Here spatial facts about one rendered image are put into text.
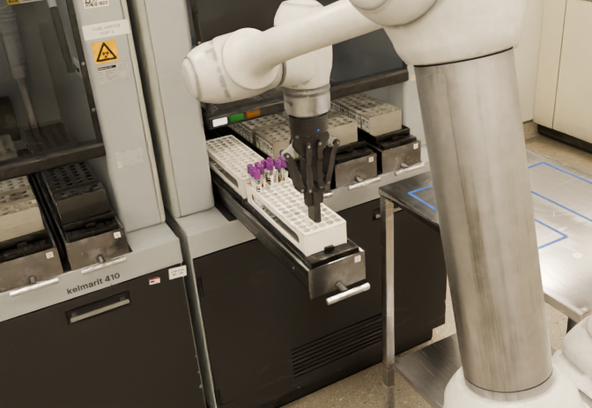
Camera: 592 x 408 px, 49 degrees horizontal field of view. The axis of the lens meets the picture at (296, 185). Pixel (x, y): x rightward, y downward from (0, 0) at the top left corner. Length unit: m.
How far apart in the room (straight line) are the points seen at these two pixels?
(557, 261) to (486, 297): 0.63
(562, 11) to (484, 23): 3.20
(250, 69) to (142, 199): 0.68
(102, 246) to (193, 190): 0.28
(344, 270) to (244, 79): 0.48
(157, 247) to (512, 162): 1.09
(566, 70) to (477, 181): 3.20
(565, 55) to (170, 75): 2.67
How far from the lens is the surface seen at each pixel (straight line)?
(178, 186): 1.67
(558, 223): 1.48
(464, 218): 0.69
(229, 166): 1.66
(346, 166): 1.77
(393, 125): 1.91
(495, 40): 0.65
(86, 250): 1.57
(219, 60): 1.09
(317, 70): 1.20
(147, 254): 1.62
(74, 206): 1.60
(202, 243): 1.65
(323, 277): 1.34
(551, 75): 3.94
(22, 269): 1.57
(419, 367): 1.88
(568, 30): 3.82
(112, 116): 1.56
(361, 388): 2.22
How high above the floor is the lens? 1.53
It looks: 26 degrees down
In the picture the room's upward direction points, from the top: 4 degrees counter-clockwise
